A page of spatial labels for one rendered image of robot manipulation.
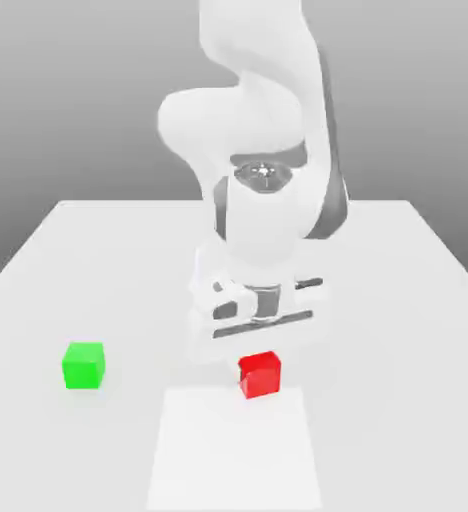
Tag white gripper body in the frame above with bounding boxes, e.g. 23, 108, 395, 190
201, 307, 323, 355

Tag small red cube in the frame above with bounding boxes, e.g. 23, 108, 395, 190
237, 350, 282, 400

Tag small green cube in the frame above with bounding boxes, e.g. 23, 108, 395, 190
61, 341, 106, 390

